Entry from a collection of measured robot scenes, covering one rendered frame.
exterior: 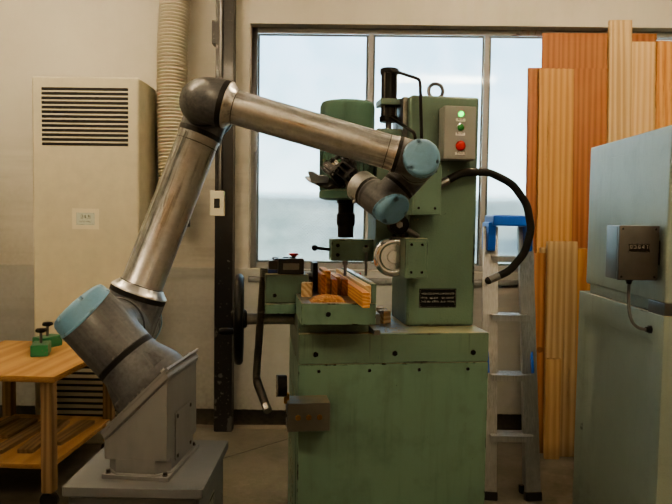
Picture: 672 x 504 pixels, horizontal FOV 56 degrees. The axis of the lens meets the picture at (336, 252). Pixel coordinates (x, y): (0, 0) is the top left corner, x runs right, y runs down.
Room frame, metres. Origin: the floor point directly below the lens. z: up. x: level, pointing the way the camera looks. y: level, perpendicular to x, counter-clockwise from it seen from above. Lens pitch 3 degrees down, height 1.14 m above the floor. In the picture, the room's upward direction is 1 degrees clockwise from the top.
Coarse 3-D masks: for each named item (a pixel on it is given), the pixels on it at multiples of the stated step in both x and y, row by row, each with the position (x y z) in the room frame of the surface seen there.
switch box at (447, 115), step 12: (444, 108) 1.94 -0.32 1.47; (456, 108) 1.94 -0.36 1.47; (468, 108) 1.94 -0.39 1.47; (444, 120) 1.94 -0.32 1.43; (468, 120) 1.94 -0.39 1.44; (444, 132) 1.94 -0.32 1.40; (468, 132) 1.94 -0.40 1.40; (444, 144) 1.94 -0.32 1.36; (468, 144) 1.94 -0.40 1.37; (444, 156) 1.94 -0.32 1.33; (456, 156) 1.94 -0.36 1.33; (468, 156) 1.94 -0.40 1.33
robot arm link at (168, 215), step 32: (192, 128) 1.67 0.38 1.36; (224, 128) 1.72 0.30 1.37; (192, 160) 1.67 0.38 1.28; (160, 192) 1.66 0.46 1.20; (192, 192) 1.68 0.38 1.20; (160, 224) 1.65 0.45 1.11; (160, 256) 1.65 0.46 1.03; (128, 288) 1.62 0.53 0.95; (160, 288) 1.67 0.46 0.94; (160, 320) 1.74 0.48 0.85
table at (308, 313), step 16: (272, 304) 1.94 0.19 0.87; (288, 304) 1.95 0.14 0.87; (304, 304) 1.75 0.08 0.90; (320, 304) 1.75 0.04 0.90; (336, 304) 1.76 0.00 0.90; (352, 304) 1.76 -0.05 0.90; (304, 320) 1.75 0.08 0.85; (320, 320) 1.75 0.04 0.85; (336, 320) 1.76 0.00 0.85; (352, 320) 1.76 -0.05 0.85; (368, 320) 1.77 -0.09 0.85
